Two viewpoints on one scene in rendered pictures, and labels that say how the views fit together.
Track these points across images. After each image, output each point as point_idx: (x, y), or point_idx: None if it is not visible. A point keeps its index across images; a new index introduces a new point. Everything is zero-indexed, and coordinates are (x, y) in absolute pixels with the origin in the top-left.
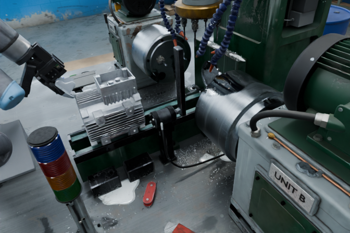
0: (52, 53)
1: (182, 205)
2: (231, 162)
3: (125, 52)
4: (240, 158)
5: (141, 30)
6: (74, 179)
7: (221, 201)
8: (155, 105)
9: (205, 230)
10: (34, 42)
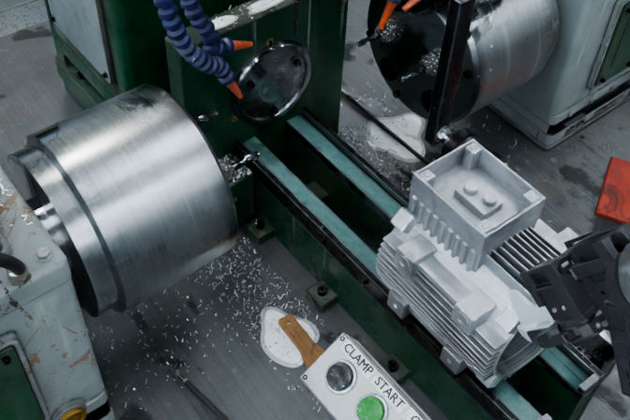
0: (552, 261)
1: (556, 215)
2: (427, 143)
3: (64, 342)
4: (588, 29)
5: (82, 194)
6: None
7: (526, 160)
8: (339, 240)
9: (588, 179)
10: (607, 247)
